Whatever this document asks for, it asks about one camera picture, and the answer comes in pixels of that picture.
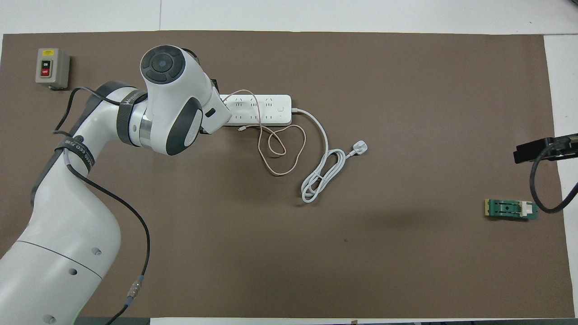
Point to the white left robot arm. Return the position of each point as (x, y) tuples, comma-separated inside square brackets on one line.
[(67, 225)]

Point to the grey on-off switch box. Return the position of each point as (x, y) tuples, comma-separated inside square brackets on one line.
[(52, 67)]

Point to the white power strip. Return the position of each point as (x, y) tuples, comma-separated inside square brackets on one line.
[(271, 118)]

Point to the white three-pin plug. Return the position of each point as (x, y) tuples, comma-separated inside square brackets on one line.
[(359, 147)]

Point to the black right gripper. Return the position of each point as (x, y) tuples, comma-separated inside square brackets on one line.
[(562, 146)]

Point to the brown table mat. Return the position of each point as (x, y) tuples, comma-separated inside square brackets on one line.
[(316, 271)]

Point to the green knife switch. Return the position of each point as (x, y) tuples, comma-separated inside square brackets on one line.
[(505, 208)]

